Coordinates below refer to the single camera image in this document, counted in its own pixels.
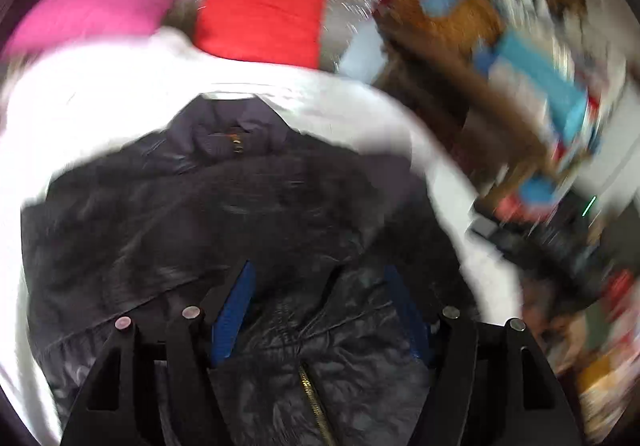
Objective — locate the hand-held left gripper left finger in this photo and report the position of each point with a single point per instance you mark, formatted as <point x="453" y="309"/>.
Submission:
<point x="234" y="311"/>

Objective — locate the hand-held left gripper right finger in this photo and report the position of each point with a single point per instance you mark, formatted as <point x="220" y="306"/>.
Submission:
<point x="407" y="311"/>

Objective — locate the black puffer jacket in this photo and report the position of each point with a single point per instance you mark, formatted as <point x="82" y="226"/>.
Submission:
<point x="250" y="206"/>

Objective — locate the light blue box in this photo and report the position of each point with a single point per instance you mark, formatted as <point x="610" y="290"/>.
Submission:
<point x="545" y="80"/>

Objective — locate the wicker basket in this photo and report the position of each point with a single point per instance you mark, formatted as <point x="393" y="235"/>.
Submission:
<point x="450" y="33"/>

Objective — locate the white bed blanket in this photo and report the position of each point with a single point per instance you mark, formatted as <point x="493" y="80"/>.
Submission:
<point x="100" y="100"/>

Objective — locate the folded red cloth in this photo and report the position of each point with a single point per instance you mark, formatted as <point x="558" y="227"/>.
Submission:
<point x="260" y="15"/>

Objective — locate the pink cloth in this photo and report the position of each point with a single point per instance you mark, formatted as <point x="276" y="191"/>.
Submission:
<point x="95" y="18"/>

